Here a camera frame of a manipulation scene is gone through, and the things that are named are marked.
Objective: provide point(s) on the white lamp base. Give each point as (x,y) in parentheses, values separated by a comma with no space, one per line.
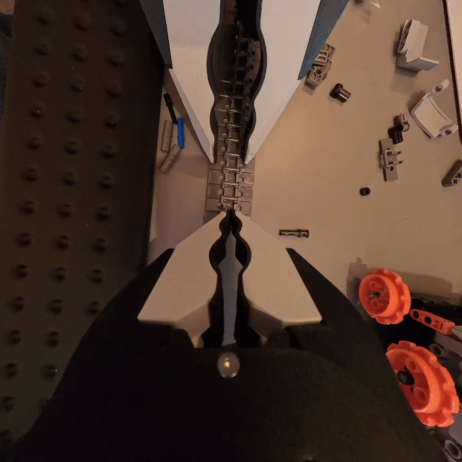
(456,54)

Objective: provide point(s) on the light grey curved block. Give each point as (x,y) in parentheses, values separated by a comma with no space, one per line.
(415,54)

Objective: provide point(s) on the single grey track link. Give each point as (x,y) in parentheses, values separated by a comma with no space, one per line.
(389,160)

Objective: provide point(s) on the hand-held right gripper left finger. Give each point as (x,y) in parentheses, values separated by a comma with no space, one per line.
(173,288)

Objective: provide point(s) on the black perforated panel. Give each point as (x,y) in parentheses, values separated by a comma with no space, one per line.
(72,180)

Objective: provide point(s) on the grey orange toy block vehicle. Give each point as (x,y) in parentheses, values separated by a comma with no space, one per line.
(384,296)

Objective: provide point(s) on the grey tube connector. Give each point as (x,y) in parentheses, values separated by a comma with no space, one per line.
(167,135)
(171,158)

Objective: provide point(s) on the light grey curved panel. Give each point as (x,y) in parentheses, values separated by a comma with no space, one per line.
(431,112)

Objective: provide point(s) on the black short connector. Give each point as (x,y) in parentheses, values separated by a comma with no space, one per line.
(339,93)

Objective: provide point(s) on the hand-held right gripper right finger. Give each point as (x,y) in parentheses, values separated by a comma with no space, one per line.
(281,288)

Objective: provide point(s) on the blue pin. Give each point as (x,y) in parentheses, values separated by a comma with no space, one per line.
(180,133)

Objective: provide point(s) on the black grey cross connector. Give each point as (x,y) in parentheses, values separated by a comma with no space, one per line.
(397,131)

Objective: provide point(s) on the black long pin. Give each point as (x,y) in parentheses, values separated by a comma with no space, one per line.
(169,106)

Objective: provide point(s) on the dark grey angled beam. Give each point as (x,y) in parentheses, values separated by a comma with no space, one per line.
(454,175)

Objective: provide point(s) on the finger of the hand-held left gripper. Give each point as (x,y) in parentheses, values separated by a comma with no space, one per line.
(187,36)
(285,36)

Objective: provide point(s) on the grey connector block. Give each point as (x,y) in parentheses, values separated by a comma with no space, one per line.
(323,57)

